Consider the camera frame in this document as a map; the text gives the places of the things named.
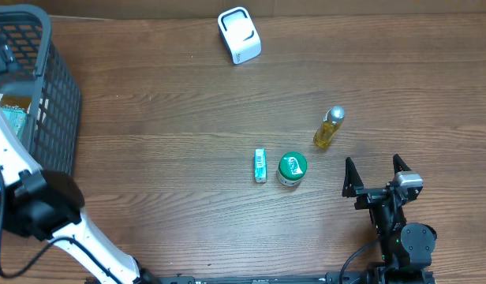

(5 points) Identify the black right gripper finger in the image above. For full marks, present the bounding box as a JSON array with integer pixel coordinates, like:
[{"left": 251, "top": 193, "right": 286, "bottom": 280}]
[
  {"left": 342, "top": 157, "right": 365, "bottom": 198},
  {"left": 393, "top": 154, "right": 411, "bottom": 173}
]

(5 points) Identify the green wet wipes pack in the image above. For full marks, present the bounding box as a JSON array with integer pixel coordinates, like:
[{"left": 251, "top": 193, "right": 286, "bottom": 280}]
[{"left": 2, "top": 107, "right": 27, "bottom": 140}]

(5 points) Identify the green lid white jar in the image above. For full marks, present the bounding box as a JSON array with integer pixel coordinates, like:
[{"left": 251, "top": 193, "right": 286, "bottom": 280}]
[{"left": 276, "top": 151, "right": 308, "bottom": 187}]

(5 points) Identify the yellow dish soap bottle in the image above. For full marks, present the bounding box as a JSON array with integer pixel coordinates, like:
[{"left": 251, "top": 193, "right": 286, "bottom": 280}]
[{"left": 313, "top": 106, "right": 345, "bottom": 148}]

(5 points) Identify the grey plastic shopping basket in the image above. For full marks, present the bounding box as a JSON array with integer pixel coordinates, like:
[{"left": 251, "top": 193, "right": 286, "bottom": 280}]
[{"left": 0, "top": 4, "right": 82, "bottom": 175}]

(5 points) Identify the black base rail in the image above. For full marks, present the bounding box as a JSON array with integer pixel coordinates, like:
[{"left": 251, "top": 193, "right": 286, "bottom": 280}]
[{"left": 84, "top": 269, "right": 437, "bottom": 284}]

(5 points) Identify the beans packet with barcode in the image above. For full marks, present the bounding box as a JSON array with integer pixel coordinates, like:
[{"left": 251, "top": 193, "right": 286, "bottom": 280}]
[{"left": 0, "top": 95, "right": 32, "bottom": 112}]

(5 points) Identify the Kleenex pocket tissue pack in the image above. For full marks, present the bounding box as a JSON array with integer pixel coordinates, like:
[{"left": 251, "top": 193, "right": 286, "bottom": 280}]
[{"left": 254, "top": 148, "right": 267, "bottom": 183}]

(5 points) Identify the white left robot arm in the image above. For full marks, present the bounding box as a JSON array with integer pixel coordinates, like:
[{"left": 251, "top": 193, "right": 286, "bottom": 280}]
[{"left": 0, "top": 32, "right": 156, "bottom": 283}]

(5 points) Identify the white barcode scanner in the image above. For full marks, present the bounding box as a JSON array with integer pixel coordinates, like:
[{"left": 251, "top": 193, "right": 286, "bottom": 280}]
[{"left": 217, "top": 6, "right": 262, "bottom": 65}]

